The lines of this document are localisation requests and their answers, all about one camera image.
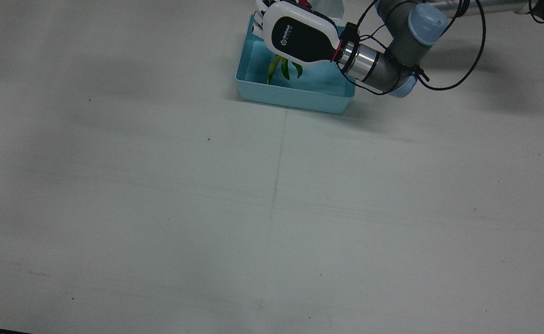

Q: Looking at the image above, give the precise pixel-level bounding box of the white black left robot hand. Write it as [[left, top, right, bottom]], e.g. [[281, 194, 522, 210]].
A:
[[252, 0, 347, 65]]

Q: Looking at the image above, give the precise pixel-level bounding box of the light blue plastic tray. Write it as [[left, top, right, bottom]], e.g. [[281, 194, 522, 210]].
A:
[[235, 13, 356, 115]]

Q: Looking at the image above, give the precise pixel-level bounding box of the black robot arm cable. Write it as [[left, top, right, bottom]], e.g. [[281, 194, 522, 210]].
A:
[[346, 0, 487, 96]]

